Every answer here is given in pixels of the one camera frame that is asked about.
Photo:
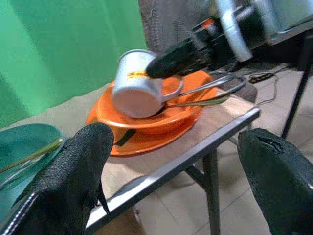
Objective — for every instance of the white enamel mug yellow print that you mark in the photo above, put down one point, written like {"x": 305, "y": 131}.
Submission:
{"x": 134, "y": 80}

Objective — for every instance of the gold-coloured utensil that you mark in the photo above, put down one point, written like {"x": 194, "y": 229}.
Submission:
{"x": 34, "y": 154}

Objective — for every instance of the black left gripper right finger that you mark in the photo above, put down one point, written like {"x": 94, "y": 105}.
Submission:
{"x": 281, "y": 186}

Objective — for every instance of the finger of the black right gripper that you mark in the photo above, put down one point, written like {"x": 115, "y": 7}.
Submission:
{"x": 171, "y": 62}

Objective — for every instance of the green backdrop cloth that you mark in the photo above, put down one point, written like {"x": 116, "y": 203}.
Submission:
{"x": 61, "y": 49}

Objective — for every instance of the orange plate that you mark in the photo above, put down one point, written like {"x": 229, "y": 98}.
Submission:
{"x": 156, "y": 142}

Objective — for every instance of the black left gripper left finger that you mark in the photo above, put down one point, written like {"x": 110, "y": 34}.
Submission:
{"x": 71, "y": 171}

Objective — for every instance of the grey pedestal fan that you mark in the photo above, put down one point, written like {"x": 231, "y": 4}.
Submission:
{"x": 166, "y": 22}

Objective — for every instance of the black power strip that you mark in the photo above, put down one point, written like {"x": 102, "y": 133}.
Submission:
{"x": 261, "y": 77}

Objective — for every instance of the metal fork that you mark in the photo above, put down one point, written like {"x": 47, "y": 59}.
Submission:
{"x": 220, "y": 83}

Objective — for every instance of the green plate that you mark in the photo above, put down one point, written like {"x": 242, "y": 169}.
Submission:
{"x": 22, "y": 142}

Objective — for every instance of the metal folding table frame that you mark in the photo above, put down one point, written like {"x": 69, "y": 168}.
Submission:
{"x": 171, "y": 169}

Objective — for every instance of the metal spoon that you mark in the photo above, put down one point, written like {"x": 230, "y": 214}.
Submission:
{"x": 195, "y": 103}

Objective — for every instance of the orange bowl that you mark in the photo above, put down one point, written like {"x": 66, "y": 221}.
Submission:
{"x": 185, "y": 107}

